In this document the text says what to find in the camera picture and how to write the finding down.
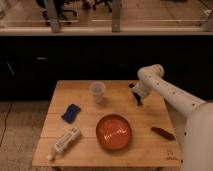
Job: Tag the wooden table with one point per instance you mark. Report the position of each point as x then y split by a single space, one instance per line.
146 149

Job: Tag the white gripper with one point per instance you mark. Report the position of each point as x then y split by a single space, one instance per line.
141 89

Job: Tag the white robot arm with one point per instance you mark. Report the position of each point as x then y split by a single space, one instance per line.
197 154

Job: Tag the white tube bottle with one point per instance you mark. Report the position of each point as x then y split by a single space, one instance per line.
63 142

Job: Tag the blue sponge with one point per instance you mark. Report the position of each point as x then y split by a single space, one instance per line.
71 113

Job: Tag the black office chair left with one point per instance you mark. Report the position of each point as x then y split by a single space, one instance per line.
59 5

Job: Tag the translucent white cup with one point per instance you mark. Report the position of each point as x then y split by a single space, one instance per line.
97 90

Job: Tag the orange ceramic bowl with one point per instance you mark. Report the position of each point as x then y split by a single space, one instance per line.
113 132

